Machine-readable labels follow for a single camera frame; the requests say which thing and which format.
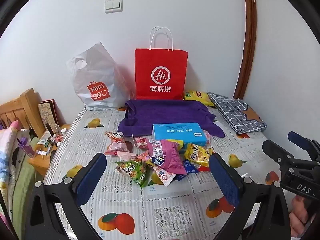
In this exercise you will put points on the brown wooden door frame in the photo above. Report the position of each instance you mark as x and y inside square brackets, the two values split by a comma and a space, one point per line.
[248, 42]

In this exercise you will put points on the pastel plush pillow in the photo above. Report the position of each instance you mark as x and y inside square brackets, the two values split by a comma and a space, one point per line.
[7, 145]

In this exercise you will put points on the grey checked folded cloth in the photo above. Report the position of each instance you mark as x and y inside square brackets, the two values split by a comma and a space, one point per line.
[235, 115]

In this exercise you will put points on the wooden nightstand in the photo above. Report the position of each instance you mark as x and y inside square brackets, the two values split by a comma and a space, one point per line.
[43, 160]

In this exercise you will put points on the blue snack packet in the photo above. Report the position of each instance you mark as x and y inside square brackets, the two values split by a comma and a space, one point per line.
[190, 167]

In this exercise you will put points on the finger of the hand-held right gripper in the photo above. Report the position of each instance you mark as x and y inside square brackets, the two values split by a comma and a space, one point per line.
[300, 140]
[275, 152]

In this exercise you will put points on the yellow chip bag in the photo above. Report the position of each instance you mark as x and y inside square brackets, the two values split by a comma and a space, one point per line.
[197, 97]

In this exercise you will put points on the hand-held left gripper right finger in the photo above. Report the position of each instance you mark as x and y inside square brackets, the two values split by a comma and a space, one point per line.
[225, 180]

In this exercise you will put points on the green blanket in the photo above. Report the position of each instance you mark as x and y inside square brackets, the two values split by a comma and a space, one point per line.
[22, 187]

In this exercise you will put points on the red snack packet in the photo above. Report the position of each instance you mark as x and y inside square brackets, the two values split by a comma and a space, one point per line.
[203, 168]

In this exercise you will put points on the blue tissue pack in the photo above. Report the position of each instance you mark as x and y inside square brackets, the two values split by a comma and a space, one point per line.
[178, 132]

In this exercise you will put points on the white light switch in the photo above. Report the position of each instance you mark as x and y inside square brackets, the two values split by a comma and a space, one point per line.
[113, 5]

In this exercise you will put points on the purple bottle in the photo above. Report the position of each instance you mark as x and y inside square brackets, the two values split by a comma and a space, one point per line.
[26, 148]

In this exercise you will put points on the yellow snack packet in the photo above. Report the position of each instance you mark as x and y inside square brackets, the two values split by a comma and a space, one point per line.
[200, 153]

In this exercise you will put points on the wooden headboard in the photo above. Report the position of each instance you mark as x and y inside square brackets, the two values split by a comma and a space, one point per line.
[22, 107]

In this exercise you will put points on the large pink snack packet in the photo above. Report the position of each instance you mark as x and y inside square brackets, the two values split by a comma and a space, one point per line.
[166, 157]

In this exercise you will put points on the white plastic shopping bag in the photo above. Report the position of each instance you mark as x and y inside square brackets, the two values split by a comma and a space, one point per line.
[100, 80]

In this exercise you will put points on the green snack packet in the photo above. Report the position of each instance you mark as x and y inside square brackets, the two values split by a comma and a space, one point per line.
[136, 172]

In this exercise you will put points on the person's right hand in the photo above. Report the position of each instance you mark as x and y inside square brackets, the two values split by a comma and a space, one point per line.
[298, 215]

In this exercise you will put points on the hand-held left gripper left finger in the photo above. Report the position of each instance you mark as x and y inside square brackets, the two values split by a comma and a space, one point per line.
[91, 175]

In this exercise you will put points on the long pink lollipop packet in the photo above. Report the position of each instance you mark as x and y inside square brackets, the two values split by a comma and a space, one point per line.
[163, 176]

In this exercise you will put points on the white panda snack packet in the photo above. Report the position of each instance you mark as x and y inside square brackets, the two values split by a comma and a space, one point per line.
[116, 142]

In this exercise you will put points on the red paper bag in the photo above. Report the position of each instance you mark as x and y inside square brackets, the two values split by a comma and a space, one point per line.
[161, 75]

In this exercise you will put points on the purple towel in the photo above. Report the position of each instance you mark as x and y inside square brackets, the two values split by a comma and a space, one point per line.
[162, 115]

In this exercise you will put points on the small white jar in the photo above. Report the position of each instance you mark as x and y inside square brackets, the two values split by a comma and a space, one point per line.
[64, 131]

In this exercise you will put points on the white cosmetic tube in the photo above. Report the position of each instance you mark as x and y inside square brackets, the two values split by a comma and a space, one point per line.
[44, 138]

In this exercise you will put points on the patterned book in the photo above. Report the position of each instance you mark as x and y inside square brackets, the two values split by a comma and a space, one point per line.
[48, 115]

